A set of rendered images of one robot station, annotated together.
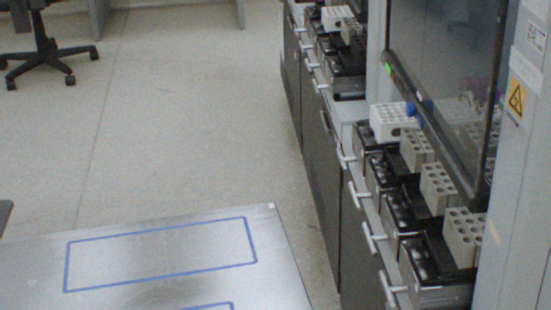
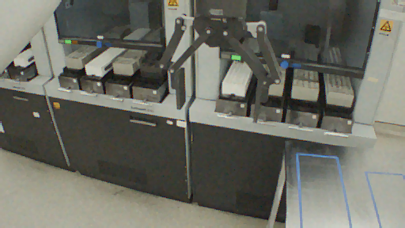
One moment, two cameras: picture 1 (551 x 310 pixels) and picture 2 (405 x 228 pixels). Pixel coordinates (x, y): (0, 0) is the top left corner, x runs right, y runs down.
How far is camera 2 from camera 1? 1.40 m
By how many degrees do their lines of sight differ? 57
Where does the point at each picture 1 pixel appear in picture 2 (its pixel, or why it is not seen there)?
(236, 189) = (54, 211)
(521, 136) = (391, 37)
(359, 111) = not seen: hidden behind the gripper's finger
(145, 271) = (339, 201)
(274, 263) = (338, 152)
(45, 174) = not seen: outside the picture
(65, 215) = not seen: outside the picture
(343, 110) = (173, 104)
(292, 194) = (82, 189)
